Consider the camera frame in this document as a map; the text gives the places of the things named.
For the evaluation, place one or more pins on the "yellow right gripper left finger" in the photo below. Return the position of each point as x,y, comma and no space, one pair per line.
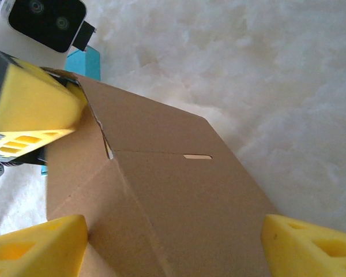
31,254

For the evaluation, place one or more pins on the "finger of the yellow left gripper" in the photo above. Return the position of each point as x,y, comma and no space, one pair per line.
17,142
31,101

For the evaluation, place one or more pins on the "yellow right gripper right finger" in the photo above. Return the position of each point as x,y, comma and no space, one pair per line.
305,254

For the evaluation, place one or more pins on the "brown cardboard box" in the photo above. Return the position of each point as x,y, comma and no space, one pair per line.
161,187

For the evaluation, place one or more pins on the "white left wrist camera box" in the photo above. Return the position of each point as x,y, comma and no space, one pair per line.
23,40

